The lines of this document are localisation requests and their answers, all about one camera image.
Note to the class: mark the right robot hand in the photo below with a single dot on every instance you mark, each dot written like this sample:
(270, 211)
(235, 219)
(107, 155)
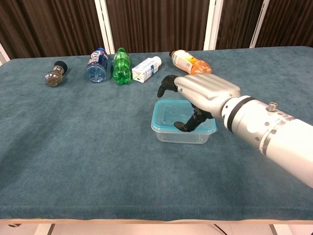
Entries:
(207, 93)

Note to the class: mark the teal container lid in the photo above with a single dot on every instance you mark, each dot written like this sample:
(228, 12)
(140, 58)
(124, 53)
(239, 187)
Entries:
(168, 112)

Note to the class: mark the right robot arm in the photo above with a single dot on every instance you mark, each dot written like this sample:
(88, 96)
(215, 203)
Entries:
(281, 137)

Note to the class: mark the clear plastic container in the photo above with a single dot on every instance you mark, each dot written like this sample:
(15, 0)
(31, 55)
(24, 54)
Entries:
(181, 138)

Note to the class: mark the orange drink bottle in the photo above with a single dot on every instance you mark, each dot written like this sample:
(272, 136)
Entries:
(185, 61)

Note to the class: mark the white milk carton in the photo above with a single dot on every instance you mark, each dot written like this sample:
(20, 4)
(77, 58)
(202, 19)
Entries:
(145, 69)

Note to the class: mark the brown folding partition screen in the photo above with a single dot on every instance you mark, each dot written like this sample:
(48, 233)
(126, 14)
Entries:
(159, 24)

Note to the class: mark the green plastic bottle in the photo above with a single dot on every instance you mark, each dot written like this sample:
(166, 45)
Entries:
(121, 68)

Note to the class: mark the blue drink bottle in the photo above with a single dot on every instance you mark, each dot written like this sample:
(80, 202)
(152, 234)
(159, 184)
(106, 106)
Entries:
(96, 69)

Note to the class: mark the teal table cloth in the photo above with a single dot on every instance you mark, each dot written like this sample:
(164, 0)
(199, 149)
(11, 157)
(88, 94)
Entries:
(97, 147)

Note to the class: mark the glass spice jar black cap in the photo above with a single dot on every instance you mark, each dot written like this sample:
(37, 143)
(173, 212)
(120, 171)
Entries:
(54, 77)

